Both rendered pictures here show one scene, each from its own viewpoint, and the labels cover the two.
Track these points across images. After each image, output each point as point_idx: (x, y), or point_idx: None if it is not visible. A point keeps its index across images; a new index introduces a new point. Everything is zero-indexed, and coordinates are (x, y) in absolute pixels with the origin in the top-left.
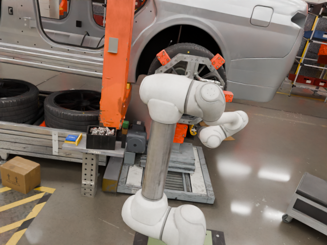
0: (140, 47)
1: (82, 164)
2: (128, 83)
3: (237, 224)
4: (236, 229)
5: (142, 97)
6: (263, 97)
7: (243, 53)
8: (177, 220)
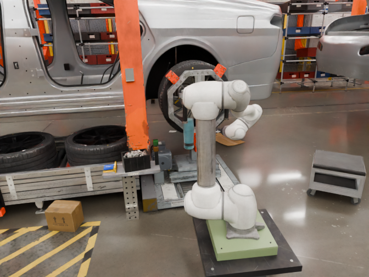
0: (146, 73)
1: (123, 189)
2: None
3: (271, 208)
4: (272, 212)
5: (187, 103)
6: (263, 94)
7: (237, 59)
8: (233, 197)
